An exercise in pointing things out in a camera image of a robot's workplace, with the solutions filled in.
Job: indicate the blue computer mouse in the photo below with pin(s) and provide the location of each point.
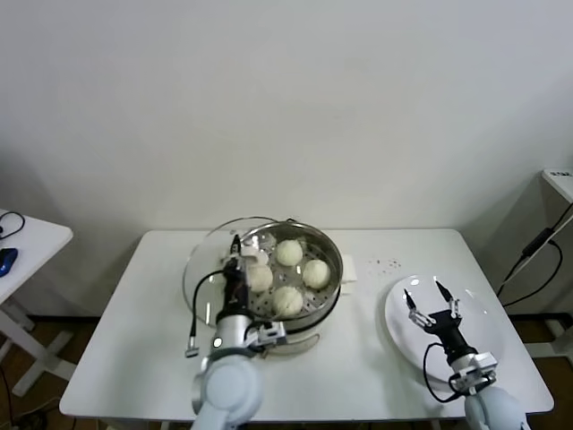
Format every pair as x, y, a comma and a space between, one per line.
8, 260

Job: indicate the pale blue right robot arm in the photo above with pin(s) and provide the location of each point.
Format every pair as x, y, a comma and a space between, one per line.
492, 407

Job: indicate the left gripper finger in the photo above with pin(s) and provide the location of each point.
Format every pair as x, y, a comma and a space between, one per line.
234, 245

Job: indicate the white shelf with label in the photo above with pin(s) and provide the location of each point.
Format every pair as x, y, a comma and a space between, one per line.
561, 183

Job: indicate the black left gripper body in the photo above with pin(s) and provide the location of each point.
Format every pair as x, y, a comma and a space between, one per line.
235, 293

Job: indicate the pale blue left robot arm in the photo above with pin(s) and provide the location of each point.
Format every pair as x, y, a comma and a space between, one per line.
228, 389

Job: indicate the white round plate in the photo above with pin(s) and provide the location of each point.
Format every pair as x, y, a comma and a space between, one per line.
398, 313

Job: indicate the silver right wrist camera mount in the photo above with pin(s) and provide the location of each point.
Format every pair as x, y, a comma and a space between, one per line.
474, 378

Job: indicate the round glass pot lid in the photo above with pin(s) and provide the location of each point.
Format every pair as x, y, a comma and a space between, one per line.
259, 256

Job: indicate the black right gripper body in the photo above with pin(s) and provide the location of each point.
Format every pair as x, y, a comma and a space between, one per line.
445, 329

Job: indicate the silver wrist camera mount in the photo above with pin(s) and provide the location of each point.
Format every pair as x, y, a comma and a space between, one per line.
268, 335
474, 378

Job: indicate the white electric cooker base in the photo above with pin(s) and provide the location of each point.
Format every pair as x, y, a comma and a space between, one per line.
351, 271

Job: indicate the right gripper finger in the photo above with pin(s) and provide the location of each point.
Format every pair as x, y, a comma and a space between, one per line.
408, 299
444, 290

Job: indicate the white side table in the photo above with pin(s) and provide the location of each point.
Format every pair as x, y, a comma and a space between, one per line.
45, 233

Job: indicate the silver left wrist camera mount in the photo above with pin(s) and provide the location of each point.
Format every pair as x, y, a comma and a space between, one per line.
268, 335

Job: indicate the white steamed baozi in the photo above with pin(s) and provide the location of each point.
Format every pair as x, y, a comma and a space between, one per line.
260, 277
287, 301
288, 252
317, 273

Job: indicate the stainless steel steamer basket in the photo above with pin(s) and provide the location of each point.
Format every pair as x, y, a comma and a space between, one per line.
333, 260

